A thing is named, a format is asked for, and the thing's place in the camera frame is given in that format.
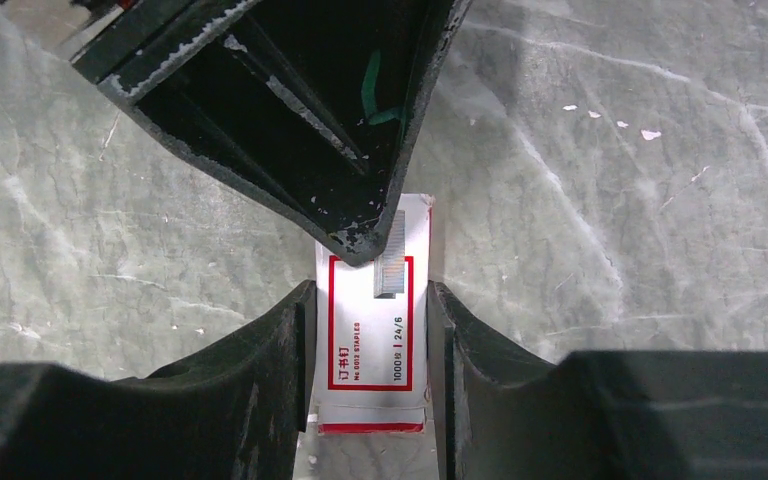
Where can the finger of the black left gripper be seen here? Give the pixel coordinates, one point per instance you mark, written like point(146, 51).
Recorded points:
point(310, 108)

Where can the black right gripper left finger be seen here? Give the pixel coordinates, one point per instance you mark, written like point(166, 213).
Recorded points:
point(232, 410)

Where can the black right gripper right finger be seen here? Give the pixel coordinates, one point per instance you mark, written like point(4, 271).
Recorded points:
point(501, 412)

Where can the red white staple box sleeve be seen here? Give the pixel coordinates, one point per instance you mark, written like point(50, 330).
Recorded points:
point(371, 373)

